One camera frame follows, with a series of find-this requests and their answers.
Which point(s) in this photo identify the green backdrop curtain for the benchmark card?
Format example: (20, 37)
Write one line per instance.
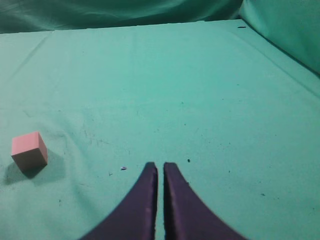
(291, 25)

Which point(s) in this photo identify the pink cube block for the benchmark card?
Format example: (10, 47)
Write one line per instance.
(29, 151)

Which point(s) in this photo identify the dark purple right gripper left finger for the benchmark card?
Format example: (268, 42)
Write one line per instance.
(135, 216)

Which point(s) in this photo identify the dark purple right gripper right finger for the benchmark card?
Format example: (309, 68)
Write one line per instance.
(186, 217)

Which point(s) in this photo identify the green table cloth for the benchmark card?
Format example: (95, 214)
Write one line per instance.
(239, 117)

